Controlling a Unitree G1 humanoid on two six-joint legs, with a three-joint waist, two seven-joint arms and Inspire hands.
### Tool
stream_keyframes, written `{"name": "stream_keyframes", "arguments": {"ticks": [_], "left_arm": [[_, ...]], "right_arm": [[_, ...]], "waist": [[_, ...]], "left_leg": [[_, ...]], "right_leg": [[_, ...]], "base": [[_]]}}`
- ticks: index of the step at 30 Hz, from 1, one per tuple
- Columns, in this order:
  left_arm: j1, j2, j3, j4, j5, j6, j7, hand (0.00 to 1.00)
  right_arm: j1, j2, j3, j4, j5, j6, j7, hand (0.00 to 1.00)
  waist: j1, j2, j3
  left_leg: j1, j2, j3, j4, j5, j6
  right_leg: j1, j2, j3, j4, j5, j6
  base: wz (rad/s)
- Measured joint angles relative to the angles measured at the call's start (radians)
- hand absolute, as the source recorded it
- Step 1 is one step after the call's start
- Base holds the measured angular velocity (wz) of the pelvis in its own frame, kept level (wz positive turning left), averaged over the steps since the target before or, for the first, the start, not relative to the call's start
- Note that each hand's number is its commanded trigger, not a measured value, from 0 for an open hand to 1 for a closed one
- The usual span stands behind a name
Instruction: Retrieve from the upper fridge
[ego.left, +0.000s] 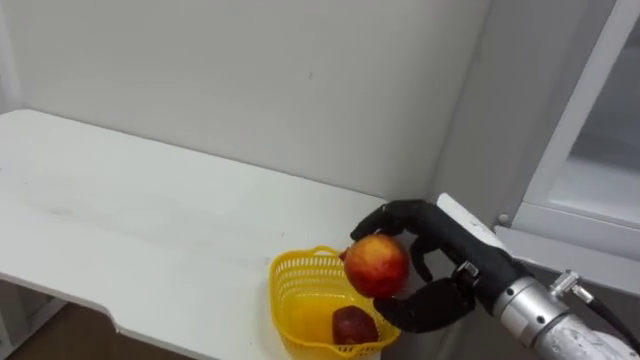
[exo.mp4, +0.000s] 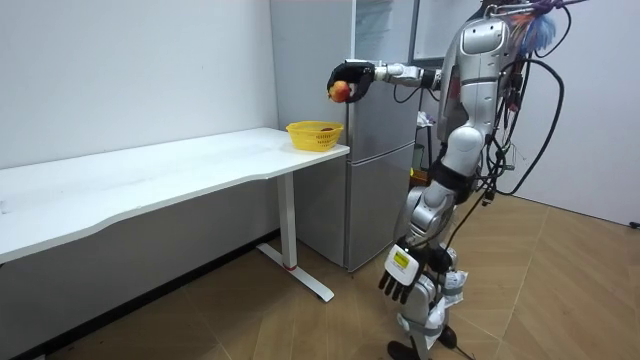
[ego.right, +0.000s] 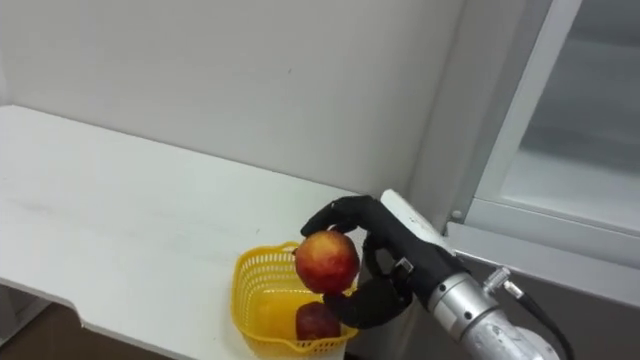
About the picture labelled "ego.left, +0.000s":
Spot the grey fridge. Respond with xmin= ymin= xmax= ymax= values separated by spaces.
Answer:
xmin=428 ymin=0 xmax=640 ymax=301

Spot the red yellow apple soft toy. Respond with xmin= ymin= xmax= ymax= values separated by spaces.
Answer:
xmin=342 ymin=233 xmax=411 ymax=300

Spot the white desk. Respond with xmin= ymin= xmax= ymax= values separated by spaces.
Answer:
xmin=0 ymin=108 xmax=401 ymax=360

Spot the yellow plastic mesh basket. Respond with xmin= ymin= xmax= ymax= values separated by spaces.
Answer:
xmin=268 ymin=245 xmax=402 ymax=360

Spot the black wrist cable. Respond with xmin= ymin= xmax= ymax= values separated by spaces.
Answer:
xmin=549 ymin=269 xmax=640 ymax=354

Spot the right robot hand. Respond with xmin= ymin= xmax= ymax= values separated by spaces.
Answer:
xmin=349 ymin=193 xmax=534 ymax=335

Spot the dark red fruit soft toy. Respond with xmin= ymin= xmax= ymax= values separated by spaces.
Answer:
xmin=331 ymin=305 xmax=380 ymax=346

